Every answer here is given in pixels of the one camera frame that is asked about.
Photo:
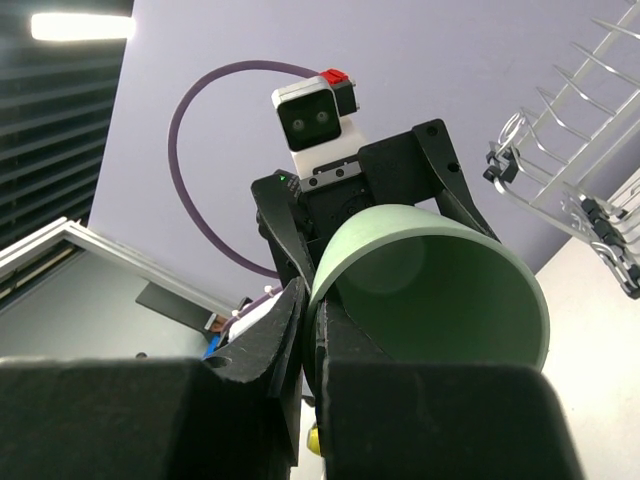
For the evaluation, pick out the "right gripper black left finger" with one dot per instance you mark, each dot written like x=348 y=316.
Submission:
x=258 y=387

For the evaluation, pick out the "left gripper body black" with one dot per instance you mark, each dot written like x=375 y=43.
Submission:
x=298 y=217

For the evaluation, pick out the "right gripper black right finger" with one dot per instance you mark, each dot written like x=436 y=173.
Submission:
x=347 y=365

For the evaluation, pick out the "light green cup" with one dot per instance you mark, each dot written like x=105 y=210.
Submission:
x=426 y=288

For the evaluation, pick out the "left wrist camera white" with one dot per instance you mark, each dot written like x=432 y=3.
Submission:
x=315 y=116

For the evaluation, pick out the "silver wire dish rack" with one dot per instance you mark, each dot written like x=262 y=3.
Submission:
x=567 y=163

